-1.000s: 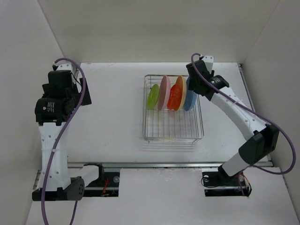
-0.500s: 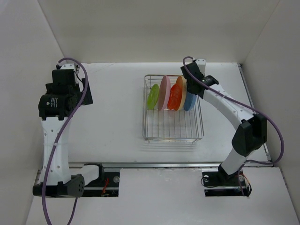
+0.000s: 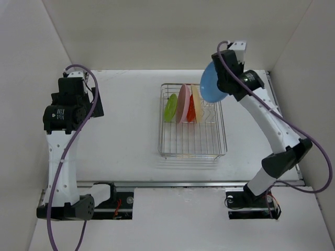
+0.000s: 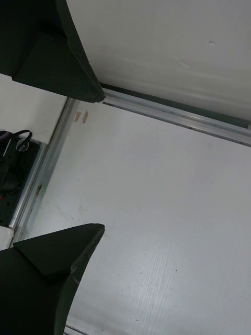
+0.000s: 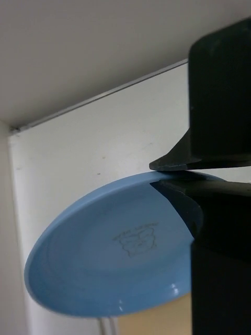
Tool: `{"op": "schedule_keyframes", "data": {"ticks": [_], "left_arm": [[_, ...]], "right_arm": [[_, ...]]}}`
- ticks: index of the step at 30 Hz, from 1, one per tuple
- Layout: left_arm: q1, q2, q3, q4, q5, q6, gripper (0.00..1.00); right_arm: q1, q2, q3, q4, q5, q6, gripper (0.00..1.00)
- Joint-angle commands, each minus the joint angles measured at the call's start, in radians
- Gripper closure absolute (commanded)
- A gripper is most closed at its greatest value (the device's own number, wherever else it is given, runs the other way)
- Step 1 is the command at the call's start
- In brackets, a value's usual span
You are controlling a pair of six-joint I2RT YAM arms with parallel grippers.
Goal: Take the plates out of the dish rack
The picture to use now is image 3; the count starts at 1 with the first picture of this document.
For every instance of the wire dish rack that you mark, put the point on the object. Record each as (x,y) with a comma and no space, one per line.
(206,139)

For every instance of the green plate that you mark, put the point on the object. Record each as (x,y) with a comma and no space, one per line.
(170,108)

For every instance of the blue plate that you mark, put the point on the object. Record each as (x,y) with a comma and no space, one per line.
(208,85)

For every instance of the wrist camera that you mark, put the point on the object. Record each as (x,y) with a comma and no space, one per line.
(239,47)
(79,74)

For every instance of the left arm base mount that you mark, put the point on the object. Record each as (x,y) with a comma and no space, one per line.
(110,202)

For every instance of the orange translucent plate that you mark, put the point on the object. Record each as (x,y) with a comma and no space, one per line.
(191,114)

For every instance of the beige plate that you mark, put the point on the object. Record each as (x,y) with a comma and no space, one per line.
(197,103)

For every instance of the pink plate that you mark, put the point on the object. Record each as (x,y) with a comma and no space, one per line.
(182,104)

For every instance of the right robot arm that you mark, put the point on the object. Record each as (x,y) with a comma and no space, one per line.
(288,148)

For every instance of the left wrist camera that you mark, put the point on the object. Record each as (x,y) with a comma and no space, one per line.
(79,74)

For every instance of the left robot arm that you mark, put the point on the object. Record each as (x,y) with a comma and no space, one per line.
(62,120)

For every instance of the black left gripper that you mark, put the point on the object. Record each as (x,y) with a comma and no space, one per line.
(97,111)

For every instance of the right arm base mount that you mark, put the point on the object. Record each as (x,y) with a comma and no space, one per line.
(239,208)

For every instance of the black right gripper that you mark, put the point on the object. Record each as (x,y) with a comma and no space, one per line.
(241,66)

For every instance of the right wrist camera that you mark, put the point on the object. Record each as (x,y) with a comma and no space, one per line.
(239,47)

